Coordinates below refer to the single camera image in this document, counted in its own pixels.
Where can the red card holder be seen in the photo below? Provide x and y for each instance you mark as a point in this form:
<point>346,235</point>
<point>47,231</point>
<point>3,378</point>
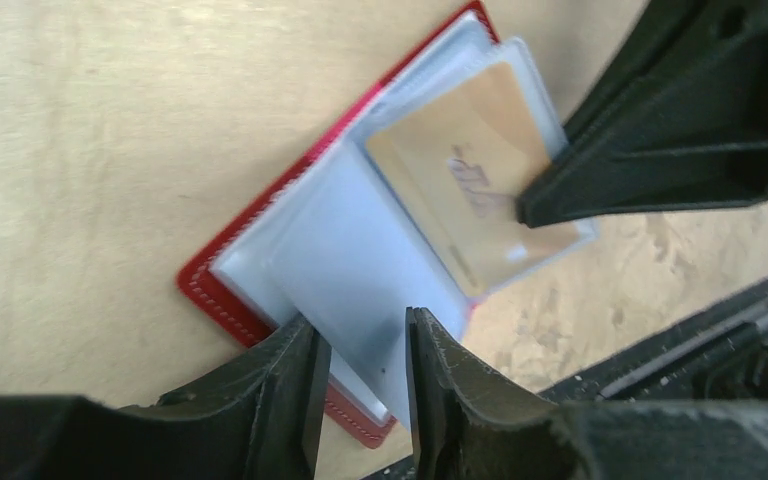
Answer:
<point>325,242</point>

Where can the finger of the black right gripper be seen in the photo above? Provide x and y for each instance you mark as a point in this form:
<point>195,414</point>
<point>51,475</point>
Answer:
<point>677,121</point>

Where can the gold card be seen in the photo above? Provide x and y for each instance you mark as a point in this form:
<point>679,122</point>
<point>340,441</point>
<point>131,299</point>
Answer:
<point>457,165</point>

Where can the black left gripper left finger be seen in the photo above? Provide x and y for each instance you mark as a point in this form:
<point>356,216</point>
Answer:
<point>258,416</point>

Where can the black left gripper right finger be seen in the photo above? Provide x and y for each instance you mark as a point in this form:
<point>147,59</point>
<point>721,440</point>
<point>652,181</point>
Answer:
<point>470,422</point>

